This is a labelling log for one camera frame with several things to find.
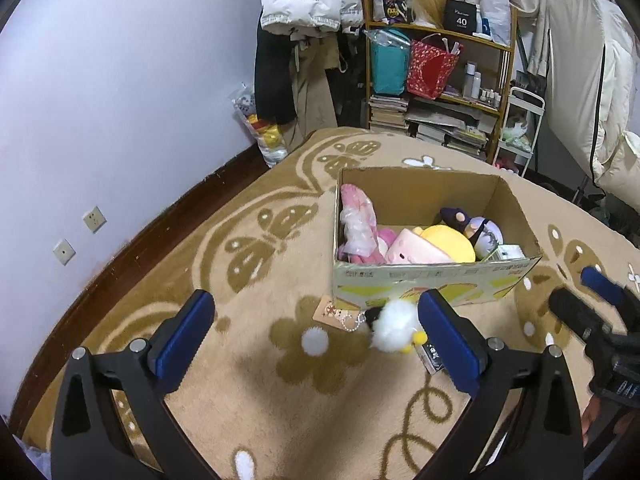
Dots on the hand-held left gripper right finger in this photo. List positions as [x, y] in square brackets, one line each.
[450, 345]

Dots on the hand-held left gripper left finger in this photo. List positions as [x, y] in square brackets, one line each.
[185, 340]

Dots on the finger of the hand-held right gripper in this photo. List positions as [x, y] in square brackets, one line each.
[575, 312]
[602, 280]

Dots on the printed cardboard box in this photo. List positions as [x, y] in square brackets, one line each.
[440, 280]

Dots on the white packet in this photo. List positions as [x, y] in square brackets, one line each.
[507, 251]

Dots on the pink square plush cushion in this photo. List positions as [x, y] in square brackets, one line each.
[417, 252]

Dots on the yellow bear plush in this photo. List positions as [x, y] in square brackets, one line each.
[447, 240]

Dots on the purple witch doll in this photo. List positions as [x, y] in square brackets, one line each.
[477, 232]

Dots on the pink plastic-wrapped packet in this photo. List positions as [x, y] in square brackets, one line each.
[357, 220]

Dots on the person's right hand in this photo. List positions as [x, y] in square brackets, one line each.
[592, 415]

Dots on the small black barcode box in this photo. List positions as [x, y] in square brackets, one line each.
[431, 359]

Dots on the white trolley cart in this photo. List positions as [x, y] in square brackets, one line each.
[520, 135]

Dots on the cream padded chair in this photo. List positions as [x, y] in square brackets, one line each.
[590, 85]

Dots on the wooden shelf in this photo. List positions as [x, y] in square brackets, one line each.
[506, 85]

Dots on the plastic bag of toys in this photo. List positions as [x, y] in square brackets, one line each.
[267, 135]

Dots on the row of small bottles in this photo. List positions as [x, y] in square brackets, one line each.
[472, 82]

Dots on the stack of books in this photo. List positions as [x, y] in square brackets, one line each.
[387, 112]

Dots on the red gift bag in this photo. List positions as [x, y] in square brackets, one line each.
[430, 70]

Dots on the beige trousers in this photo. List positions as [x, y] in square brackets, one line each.
[315, 95]

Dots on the black hanging garment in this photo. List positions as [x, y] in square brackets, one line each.
[350, 85]

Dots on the black coat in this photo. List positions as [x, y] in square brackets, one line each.
[272, 75]

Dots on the teal bag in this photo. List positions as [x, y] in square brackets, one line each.
[387, 67]

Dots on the white paper bag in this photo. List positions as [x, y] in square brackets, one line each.
[496, 10]

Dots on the blonde wig head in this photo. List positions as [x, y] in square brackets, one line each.
[427, 2]

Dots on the white wall socket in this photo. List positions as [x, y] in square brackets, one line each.
[94, 219]
[64, 252]

